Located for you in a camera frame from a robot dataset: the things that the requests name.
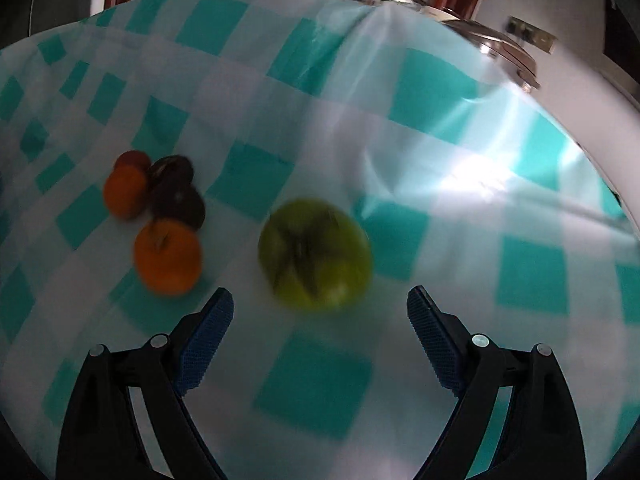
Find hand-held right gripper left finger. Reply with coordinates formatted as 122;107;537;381
56;287;235;480

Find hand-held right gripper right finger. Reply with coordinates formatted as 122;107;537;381
407;285;587;480

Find large orange tangerine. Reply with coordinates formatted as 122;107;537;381
133;220;203;296

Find green tomato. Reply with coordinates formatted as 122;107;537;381
257;198;373;312

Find dark purple plum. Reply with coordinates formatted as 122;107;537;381
147;155;195;189
150;183;207;231

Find small orange tangerine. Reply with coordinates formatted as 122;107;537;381
103;166;149;219

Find small red fruit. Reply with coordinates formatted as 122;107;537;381
114;150;152;173

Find teal checkered tablecloth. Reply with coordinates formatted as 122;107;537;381
0;0;640;480

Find glass bowl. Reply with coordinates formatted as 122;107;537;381
306;0;542;93

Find brass wall plate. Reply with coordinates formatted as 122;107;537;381
506;16;558;55

